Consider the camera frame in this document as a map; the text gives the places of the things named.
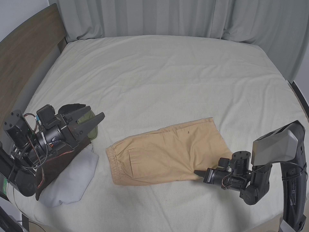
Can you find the tan shorts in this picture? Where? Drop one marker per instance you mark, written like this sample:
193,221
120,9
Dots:
169,153

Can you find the black garment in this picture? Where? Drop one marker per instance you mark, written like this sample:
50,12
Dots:
67,109

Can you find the green garment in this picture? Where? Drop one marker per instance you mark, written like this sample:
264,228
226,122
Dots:
93,133

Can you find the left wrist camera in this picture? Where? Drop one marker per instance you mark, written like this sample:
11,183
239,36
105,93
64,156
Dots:
45,115

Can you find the brown garment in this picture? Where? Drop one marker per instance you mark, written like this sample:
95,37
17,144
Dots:
55,168

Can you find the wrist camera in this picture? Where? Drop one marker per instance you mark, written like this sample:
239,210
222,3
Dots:
224,163
45,115

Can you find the bed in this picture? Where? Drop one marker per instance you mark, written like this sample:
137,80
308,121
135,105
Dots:
169,81

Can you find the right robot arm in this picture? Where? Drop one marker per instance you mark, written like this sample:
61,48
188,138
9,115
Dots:
275,144

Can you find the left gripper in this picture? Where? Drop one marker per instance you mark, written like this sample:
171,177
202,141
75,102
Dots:
60,136

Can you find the white garment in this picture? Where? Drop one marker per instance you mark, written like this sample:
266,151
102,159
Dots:
77,177

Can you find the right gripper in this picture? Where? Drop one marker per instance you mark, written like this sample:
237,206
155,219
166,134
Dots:
217,176

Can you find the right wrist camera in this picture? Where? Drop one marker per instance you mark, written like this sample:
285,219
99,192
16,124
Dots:
224,163

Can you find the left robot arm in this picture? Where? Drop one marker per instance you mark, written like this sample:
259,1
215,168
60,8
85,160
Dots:
15,127

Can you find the pale green curtain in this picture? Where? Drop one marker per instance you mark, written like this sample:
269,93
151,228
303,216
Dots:
144,8

